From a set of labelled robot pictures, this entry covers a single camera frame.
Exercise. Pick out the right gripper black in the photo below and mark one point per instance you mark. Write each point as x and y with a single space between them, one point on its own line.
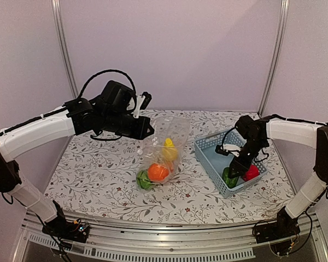
238 165

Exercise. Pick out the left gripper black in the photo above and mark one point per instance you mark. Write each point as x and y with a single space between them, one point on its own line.
140 134

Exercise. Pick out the green toy pepper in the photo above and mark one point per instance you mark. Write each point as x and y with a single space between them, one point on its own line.
230 182

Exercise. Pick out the clear zip top bag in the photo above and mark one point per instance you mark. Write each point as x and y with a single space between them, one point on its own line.
176 128

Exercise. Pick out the yellow toy pear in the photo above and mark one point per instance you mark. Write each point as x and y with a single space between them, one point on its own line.
169 151

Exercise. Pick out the orange toy fruit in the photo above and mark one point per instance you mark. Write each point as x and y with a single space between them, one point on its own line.
157 173

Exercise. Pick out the green toy watermelon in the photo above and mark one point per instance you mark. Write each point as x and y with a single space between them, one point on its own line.
143 181

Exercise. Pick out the green orange toy mango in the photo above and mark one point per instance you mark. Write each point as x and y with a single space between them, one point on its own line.
170 166

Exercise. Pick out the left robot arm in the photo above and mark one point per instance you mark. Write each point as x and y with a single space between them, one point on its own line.
75 117

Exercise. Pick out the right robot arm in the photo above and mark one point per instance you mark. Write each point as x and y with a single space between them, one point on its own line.
257 134

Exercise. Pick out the red toy apple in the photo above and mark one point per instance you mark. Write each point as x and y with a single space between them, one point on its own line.
252 173

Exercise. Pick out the light blue plastic basket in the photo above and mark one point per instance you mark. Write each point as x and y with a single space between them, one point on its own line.
214 164

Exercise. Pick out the floral tablecloth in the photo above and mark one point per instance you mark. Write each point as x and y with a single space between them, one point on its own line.
99 179

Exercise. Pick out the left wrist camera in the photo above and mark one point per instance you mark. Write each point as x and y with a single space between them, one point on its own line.
140 103

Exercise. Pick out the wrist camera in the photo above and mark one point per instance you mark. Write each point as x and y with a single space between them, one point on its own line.
220 150
140 103

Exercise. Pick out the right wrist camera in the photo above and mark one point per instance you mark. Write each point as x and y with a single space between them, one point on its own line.
220 150

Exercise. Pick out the front aluminium rail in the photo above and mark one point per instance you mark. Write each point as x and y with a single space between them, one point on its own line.
118 240

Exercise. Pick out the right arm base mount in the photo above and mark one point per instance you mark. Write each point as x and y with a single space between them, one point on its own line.
283 227

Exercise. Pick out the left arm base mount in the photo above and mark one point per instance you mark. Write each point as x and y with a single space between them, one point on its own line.
59 227

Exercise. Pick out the left aluminium frame post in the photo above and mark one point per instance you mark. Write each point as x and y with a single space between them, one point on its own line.
62 41

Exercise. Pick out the aluminium frame post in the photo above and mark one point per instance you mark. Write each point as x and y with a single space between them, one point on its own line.
281 28
62 41

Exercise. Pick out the right aluminium frame post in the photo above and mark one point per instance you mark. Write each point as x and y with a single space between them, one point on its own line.
281 28

